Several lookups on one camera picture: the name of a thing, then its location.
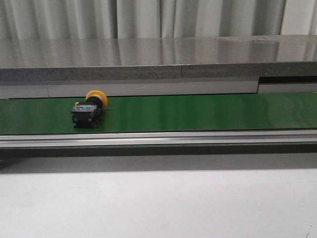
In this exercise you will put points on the yellow black push button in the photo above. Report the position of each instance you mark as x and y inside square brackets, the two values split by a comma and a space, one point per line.
[86, 114]

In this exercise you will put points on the green conveyor belt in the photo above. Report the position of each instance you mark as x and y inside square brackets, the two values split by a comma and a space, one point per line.
[164, 113]

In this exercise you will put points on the white pleated curtain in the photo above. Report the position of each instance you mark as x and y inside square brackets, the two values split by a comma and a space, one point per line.
[106, 19]

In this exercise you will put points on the aluminium front conveyor rail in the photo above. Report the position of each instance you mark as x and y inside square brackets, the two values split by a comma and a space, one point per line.
[227, 137]

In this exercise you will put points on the grey rear conveyor rail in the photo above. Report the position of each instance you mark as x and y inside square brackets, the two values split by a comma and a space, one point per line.
[150, 87]

